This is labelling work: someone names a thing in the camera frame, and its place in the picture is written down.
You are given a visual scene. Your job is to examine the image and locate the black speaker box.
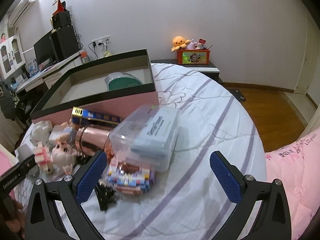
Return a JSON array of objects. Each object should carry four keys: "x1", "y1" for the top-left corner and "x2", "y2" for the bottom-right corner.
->
[{"x1": 51, "y1": 11, "x2": 72, "y2": 30}]

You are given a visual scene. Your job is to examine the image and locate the pink and white block figure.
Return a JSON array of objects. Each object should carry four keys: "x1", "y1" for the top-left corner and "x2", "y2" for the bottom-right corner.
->
[{"x1": 34, "y1": 141, "x2": 54, "y2": 174}]

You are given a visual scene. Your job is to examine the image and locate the white desk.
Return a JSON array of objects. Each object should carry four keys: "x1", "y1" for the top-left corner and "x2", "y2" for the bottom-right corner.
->
[{"x1": 15, "y1": 52, "x2": 85, "y2": 93}]

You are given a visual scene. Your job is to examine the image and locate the plain pink bedcover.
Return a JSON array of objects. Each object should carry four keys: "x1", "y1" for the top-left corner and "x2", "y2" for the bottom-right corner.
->
[{"x1": 0, "y1": 144, "x2": 19, "y2": 178}]

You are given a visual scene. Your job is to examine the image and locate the white plush toy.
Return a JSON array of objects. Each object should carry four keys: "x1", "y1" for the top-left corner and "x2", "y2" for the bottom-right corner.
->
[{"x1": 30, "y1": 120, "x2": 53, "y2": 145}]

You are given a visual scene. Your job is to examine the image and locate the pink storage box black rim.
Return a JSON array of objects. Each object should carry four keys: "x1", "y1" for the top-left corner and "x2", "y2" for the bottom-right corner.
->
[{"x1": 29, "y1": 49, "x2": 160, "y2": 125}]

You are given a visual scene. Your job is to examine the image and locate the pink printed quilt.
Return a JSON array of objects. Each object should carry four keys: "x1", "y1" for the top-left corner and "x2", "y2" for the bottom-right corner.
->
[{"x1": 265, "y1": 126, "x2": 320, "y2": 240}]

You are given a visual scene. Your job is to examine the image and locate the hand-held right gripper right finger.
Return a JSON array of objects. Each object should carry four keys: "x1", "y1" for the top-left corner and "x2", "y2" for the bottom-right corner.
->
[{"x1": 209, "y1": 151, "x2": 292, "y2": 240}]

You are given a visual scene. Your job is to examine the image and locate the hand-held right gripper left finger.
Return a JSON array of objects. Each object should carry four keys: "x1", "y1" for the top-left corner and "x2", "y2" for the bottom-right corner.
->
[{"x1": 24, "y1": 151, "x2": 108, "y2": 240}]

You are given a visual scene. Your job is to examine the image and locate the pastel building block toy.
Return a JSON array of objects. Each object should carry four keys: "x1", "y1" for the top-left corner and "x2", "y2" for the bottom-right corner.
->
[{"x1": 107, "y1": 157, "x2": 155, "y2": 195}]

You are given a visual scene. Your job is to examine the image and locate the big-eyed fluffy doll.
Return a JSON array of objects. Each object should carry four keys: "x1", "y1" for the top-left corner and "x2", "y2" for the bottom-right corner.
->
[{"x1": 51, "y1": 140, "x2": 77, "y2": 174}]

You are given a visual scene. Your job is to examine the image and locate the clear plastic packet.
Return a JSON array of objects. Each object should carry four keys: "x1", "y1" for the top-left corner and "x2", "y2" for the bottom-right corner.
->
[{"x1": 109, "y1": 104, "x2": 181, "y2": 172}]

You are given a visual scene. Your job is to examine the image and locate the black hair claw clip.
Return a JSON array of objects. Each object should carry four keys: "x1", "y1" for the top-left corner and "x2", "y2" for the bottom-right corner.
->
[{"x1": 95, "y1": 179, "x2": 118, "y2": 211}]

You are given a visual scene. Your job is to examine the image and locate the white air conditioner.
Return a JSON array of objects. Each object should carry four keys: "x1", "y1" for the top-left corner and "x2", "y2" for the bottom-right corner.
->
[{"x1": 9, "y1": 0, "x2": 38, "y2": 24}]

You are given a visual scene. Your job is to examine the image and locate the white door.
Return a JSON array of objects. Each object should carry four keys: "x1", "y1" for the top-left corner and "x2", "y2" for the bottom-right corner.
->
[{"x1": 294, "y1": 12, "x2": 320, "y2": 95}]

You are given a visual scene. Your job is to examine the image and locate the red printed storage box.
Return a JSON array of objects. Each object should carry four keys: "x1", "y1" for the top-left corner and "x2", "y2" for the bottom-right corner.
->
[{"x1": 177, "y1": 49, "x2": 211, "y2": 65}]

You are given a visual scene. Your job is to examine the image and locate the black metal floor plate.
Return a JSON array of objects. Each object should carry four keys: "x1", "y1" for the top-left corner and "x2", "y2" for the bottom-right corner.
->
[{"x1": 230, "y1": 88, "x2": 247, "y2": 102}]

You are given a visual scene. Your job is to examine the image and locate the white wall cabinet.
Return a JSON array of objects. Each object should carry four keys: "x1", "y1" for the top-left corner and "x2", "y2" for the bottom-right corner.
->
[{"x1": 0, "y1": 34, "x2": 26, "y2": 80}]

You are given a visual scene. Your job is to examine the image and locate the black power cable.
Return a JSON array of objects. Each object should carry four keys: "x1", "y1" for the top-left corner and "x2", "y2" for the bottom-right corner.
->
[{"x1": 88, "y1": 42, "x2": 99, "y2": 62}]

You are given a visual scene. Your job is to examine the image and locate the black-topped nightstand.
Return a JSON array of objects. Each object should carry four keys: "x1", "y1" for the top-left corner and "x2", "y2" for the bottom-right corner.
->
[{"x1": 150, "y1": 59, "x2": 224, "y2": 87}]

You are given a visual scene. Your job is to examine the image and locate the dark jacket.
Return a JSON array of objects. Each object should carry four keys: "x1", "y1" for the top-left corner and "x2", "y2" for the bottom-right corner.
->
[{"x1": 0, "y1": 81, "x2": 18, "y2": 119}]

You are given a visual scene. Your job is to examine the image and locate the white cardboard box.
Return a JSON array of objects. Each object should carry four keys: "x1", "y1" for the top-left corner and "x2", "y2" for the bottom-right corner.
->
[{"x1": 49, "y1": 124, "x2": 66, "y2": 145}]

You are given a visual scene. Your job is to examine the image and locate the blue and gold tin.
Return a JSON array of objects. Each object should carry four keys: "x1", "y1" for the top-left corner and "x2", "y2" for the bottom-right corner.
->
[{"x1": 71, "y1": 107, "x2": 123, "y2": 127}]

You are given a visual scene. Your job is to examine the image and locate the white wall outlet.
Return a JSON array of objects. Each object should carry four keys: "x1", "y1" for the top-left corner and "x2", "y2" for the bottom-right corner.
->
[{"x1": 92, "y1": 37, "x2": 110, "y2": 47}]

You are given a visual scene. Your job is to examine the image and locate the small doll with blue dress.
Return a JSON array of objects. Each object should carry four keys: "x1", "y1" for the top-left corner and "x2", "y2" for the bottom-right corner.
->
[{"x1": 60, "y1": 121, "x2": 80, "y2": 143}]

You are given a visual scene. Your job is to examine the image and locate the orange octopus plush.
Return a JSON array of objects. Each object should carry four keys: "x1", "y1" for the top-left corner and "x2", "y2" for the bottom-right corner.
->
[{"x1": 171, "y1": 36, "x2": 190, "y2": 53}]

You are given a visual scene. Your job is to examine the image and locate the green round lid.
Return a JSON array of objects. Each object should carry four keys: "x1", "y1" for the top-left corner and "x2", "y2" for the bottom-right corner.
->
[{"x1": 104, "y1": 72, "x2": 143, "y2": 92}]

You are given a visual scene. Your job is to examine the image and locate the rose gold metal cup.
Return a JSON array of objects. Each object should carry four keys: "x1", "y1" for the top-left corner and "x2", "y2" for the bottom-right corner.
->
[{"x1": 75, "y1": 124, "x2": 118, "y2": 160}]

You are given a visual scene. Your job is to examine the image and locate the person's left hand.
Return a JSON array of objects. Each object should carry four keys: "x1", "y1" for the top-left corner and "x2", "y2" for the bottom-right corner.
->
[{"x1": 0, "y1": 200, "x2": 26, "y2": 240}]

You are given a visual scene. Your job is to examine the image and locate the blue box on desk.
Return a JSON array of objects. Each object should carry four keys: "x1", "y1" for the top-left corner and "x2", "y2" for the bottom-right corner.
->
[{"x1": 27, "y1": 60, "x2": 38, "y2": 77}]

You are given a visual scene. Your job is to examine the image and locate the black computer tower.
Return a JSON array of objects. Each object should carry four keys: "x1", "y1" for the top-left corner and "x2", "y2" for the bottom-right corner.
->
[{"x1": 51, "y1": 25, "x2": 80, "y2": 62}]

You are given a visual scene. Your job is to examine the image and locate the black computer monitor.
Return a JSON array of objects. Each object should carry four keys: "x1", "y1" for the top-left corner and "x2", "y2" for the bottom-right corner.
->
[{"x1": 33, "y1": 30, "x2": 57, "y2": 67}]

